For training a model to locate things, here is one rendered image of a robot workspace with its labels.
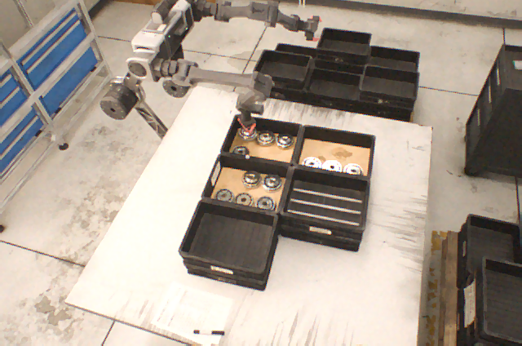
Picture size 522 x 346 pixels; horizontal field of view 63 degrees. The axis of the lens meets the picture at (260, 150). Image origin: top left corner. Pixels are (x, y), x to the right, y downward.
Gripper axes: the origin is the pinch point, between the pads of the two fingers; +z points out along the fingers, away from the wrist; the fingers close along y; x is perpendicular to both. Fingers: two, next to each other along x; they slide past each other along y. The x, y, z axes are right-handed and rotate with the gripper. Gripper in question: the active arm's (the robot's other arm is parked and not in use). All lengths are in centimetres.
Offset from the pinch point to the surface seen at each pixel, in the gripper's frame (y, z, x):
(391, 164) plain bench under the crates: -52, 20, -65
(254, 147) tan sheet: -8.5, 6.6, 0.5
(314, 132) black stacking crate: -22.0, 0.4, -30.7
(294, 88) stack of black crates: 54, 37, -67
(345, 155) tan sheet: -41, 7, -39
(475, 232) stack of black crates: -96, 64, -102
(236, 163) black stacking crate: -17.1, 2.4, 16.7
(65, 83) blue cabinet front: 168, 42, 82
